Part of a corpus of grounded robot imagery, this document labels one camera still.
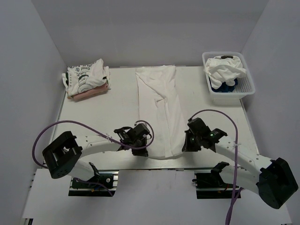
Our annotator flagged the white logo t-shirt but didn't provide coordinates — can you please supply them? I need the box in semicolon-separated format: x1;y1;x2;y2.
135;66;187;160

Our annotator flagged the white t-shirt with tag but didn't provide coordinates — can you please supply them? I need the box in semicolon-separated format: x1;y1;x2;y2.
204;55;247;89

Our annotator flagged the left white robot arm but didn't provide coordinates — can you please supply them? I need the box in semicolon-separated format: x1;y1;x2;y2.
42;120;154;187

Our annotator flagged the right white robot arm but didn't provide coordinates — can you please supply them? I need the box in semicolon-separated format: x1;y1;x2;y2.
182;118;299;209

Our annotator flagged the blue t-shirt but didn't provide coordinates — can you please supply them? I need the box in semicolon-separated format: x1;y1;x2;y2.
211;79;238;93

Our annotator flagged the white plastic basket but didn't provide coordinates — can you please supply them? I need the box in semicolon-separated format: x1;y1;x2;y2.
202;52;255;105

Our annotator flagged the folded printed white t-shirt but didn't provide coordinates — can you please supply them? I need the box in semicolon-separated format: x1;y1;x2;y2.
61;59;111;98

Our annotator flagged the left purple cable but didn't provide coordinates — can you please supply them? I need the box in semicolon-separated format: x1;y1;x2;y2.
32;120;155;196

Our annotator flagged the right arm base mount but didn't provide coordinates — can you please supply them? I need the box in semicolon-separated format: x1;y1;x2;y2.
192;162;233;199

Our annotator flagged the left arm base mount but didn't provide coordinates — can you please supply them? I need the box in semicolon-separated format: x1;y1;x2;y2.
68;171;119;197

